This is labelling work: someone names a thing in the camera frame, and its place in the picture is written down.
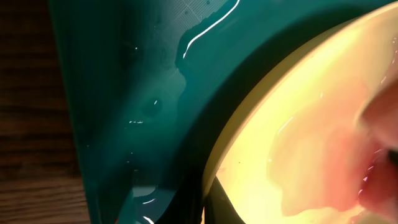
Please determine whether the orange and dark green sponge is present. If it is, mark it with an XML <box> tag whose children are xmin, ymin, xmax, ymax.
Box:
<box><xmin>358</xmin><ymin>80</ymin><xmax>397</xmax><ymax>223</ymax></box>

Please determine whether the yellow-green plate with ketchup swirl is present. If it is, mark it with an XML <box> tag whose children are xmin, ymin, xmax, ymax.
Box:
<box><xmin>203</xmin><ymin>2</ymin><xmax>397</xmax><ymax>223</ymax></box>

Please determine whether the teal plastic tray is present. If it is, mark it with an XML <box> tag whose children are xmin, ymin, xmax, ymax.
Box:
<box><xmin>49</xmin><ymin>0</ymin><xmax>389</xmax><ymax>223</ymax></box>

